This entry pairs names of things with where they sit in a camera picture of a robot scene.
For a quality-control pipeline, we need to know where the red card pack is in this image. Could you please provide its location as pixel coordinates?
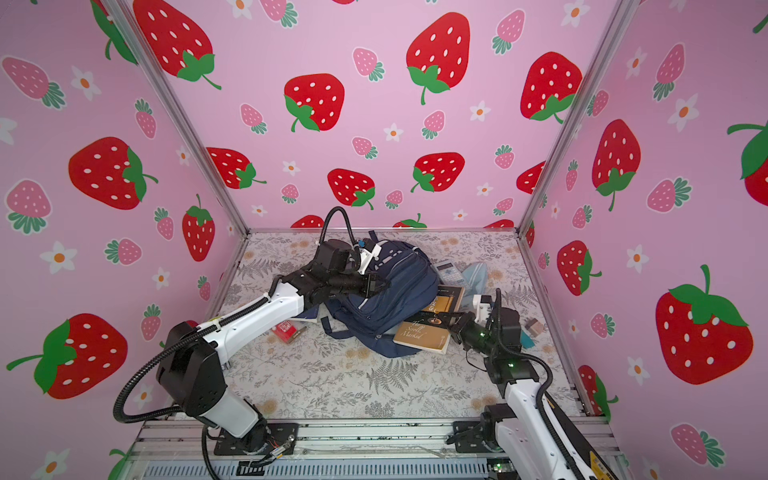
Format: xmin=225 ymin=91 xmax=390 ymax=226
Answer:
xmin=271 ymin=320 xmax=305 ymax=344

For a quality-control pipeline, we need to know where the navy blue student backpack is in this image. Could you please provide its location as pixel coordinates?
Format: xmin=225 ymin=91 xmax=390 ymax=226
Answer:
xmin=295 ymin=231 xmax=439 ymax=358

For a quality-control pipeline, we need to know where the brown book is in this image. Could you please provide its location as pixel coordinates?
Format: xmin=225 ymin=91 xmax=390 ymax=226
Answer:
xmin=394 ymin=285 xmax=464 ymax=354

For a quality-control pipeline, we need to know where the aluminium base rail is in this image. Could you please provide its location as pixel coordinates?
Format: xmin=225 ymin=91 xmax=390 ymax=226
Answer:
xmin=118 ymin=418 xmax=515 ymax=479

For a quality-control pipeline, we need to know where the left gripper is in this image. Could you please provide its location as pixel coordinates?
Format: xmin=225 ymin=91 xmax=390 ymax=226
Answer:
xmin=328 ymin=268 xmax=392 ymax=299

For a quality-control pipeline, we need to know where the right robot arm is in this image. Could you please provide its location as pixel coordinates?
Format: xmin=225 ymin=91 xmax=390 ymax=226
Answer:
xmin=438 ymin=291 xmax=594 ymax=479

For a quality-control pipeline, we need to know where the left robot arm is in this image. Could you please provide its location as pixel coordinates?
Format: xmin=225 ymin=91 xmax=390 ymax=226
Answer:
xmin=113 ymin=234 xmax=389 ymax=453

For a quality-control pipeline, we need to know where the light blue cloth pouch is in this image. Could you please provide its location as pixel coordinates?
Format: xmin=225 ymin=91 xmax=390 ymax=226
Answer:
xmin=461 ymin=262 xmax=488 ymax=298

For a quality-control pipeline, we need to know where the small eraser block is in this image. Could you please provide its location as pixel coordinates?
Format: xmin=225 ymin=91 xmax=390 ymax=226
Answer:
xmin=524 ymin=318 xmax=547 ymax=338

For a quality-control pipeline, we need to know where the grey calculator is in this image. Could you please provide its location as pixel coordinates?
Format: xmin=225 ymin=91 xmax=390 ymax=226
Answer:
xmin=435 ymin=261 xmax=466 ymax=288

